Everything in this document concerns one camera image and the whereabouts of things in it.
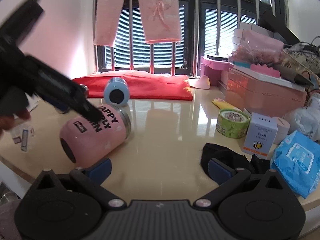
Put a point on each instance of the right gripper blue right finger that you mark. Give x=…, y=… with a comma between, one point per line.
x=219, y=172

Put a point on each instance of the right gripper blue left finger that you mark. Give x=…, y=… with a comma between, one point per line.
x=100, y=171

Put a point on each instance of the pink cup with black text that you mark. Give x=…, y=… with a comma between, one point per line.
x=86, y=142

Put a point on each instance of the blue cup with text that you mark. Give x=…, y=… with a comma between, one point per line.
x=116, y=91

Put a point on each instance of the person's left hand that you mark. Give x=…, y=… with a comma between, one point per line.
x=7, y=121

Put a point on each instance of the black cloth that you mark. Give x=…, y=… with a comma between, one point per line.
x=232, y=159

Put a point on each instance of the purple sticker sheet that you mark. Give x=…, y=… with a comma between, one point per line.
x=31, y=104

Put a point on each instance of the green tape roll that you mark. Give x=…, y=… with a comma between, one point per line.
x=232, y=123

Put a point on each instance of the white box with bee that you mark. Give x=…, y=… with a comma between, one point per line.
x=260, y=136

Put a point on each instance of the clear glass with stickers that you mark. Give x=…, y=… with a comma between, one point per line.
x=23, y=135

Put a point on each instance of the yellow tube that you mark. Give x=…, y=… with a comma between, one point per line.
x=222, y=104

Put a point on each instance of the blue wet wipes pack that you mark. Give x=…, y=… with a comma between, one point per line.
x=297, y=159

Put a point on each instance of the large pink storage box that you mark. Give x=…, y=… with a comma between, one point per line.
x=255, y=96

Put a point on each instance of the pink shell-shaped item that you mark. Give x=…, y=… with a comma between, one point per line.
x=202, y=83

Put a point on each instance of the red cloth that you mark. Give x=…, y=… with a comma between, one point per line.
x=142, y=85

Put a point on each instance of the white book on box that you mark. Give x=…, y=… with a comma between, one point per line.
x=269, y=79

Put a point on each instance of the black dark device on shelf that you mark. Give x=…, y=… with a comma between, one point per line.
x=217, y=58

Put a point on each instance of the pink fabric bag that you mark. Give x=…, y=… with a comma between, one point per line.
x=260, y=48

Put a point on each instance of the black monitor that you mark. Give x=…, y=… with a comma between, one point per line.
x=274, y=24

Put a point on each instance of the pink pants with dog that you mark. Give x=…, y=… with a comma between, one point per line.
x=160, y=21

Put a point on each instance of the steel window guard rail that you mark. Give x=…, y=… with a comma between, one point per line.
x=207, y=27

